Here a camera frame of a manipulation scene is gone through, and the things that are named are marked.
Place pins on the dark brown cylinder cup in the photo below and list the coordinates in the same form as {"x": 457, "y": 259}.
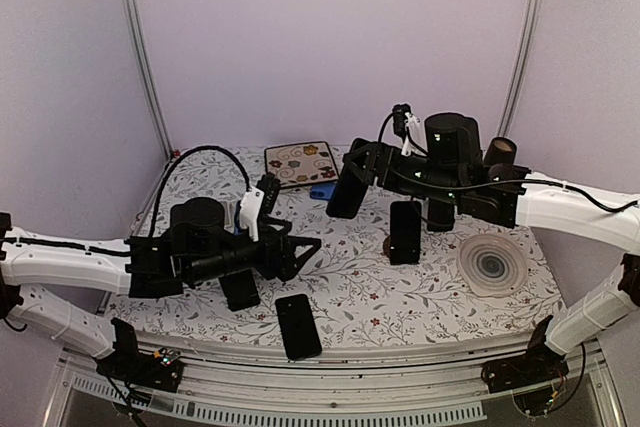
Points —
{"x": 501, "y": 150}

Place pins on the aluminium front rail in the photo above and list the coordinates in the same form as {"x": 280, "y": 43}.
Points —
{"x": 228, "y": 384}

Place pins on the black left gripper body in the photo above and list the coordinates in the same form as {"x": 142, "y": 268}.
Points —
{"x": 269, "y": 265}

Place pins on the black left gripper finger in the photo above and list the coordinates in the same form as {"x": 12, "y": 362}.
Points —
{"x": 274, "y": 228}
{"x": 302, "y": 249}

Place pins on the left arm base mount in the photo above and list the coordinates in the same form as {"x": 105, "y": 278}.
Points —
{"x": 161, "y": 370}

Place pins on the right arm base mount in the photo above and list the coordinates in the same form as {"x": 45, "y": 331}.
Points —
{"x": 536, "y": 365}

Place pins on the square floral ceramic plate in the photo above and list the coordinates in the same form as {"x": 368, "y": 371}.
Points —
{"x": 302, "y": 164}

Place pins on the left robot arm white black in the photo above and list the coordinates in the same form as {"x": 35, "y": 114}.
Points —
{"x": 196, "y": 248}

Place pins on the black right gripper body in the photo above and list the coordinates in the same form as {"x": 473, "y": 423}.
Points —
{"x": 402, "y": 181}

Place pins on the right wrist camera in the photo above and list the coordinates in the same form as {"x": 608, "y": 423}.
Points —
{"x": 405, "y": 127}

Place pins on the round swirl ceramic plate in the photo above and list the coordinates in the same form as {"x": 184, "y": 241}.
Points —
{"x": 491, "y": 265}

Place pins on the blue phone near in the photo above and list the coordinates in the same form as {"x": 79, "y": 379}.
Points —
{"x": 236, "y": 224}

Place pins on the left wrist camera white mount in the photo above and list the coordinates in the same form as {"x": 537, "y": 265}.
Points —
{"x": 258, "y": 202}

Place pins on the black phone front edge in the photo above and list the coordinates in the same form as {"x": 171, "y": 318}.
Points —
{"x": 297, "y": 326}

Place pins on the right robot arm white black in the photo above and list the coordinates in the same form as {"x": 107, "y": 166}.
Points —
{"x": 451, "y": 172}

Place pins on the round wooden base phone stand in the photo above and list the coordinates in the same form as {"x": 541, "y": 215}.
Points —
{"x": 387, "y": 247}

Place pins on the left aluminium frame post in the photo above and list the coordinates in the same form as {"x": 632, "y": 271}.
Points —
{"x": 134, "y": 23}

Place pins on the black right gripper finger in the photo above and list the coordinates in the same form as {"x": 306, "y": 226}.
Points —
{"x": 364, "y": 153}
{"x": 367, "y": 173}

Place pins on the right aluminium frame post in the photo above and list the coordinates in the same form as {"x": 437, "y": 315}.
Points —
{"x": 531, "y": 16}

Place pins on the aluminium frame post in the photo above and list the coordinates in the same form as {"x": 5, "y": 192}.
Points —
{"x": 134, "y": 23}
{"x": 531, "y": 16}

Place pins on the blue phone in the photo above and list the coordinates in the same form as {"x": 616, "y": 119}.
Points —
{"x": 322, "y": 191}
{"x": 236, "y": 224}

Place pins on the black wedge phone stand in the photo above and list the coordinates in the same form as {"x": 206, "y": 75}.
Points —
{"x": 240, "y": 291}

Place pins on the blue phone far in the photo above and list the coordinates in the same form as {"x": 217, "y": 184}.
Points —
{"x": 322, "y": 191}

